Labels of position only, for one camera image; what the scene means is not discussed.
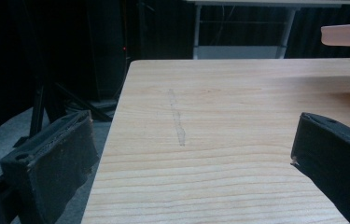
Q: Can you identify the black cabinet with red light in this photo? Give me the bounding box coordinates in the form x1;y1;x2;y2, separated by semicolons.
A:
87;0;129;101

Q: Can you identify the pale pink board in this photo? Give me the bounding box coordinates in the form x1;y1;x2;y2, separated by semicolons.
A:
320;22;350;51

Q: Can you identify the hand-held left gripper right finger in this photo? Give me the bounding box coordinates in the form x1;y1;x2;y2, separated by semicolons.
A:
290;112;350;224

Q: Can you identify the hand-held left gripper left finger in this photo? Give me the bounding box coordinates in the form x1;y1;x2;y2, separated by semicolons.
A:
0;109;100;224

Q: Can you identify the grey metal table frame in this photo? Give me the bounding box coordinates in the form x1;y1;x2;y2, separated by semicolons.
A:
184;0;350;60

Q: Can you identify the black tripod stand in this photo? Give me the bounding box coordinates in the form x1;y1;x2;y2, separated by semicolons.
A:
12;81;115;148

